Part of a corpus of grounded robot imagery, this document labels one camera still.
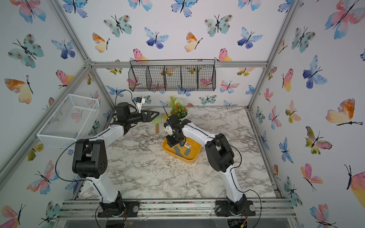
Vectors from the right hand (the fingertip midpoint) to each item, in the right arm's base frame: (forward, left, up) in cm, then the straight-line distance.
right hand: (171, 141), depth 92 cm
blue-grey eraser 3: (-4, -4, -7) cm, 9 cm away
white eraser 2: (-24, +1, -8) cm, 25 cm away
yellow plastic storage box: (0, -16, -7) cm, 17 cm away
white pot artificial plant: (+24, -1, +8) cm, 26 cm away
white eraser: (+1, -11, -6) cm, 12 cm away
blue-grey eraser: (-2, -3, -7) cm, 8 cm away
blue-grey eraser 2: (-3, -11, -8) cm, 14 cm away
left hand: (+12, +9, +15) cm, 21 cm away
